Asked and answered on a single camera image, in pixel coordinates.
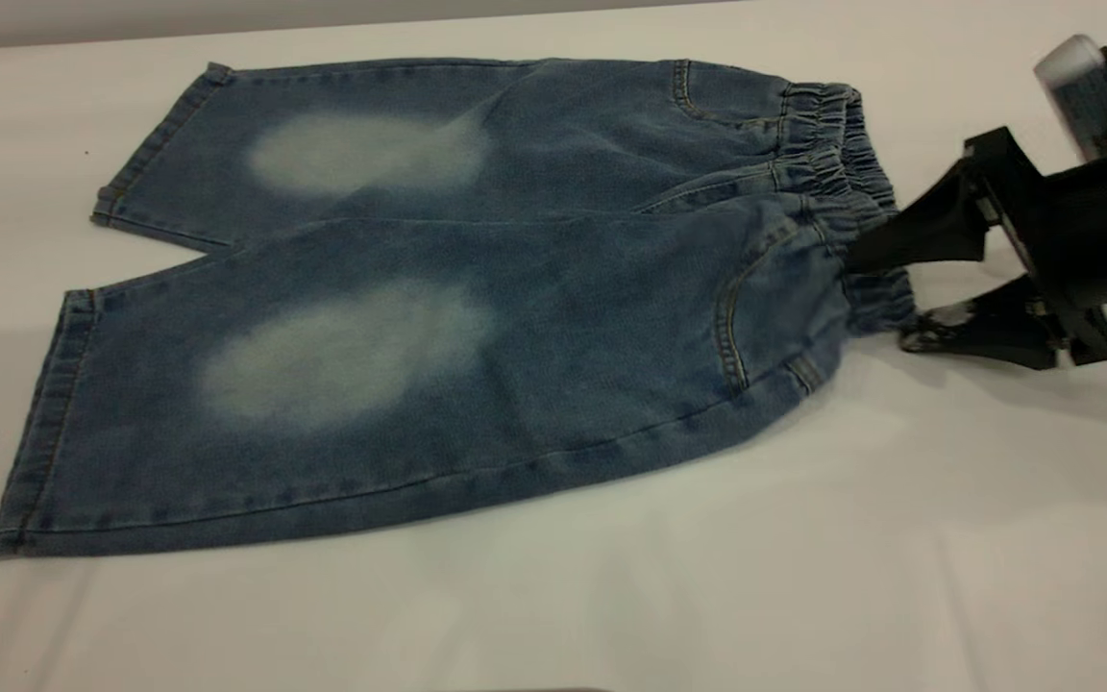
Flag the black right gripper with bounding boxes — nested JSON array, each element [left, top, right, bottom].
[[845, 125, 1107, 371]]

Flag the blue denim jeans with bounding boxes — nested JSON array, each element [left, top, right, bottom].
[[0, 58, 920, 560]]

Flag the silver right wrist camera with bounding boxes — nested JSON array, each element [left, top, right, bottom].
[[1032, 34, 1107, 164]]

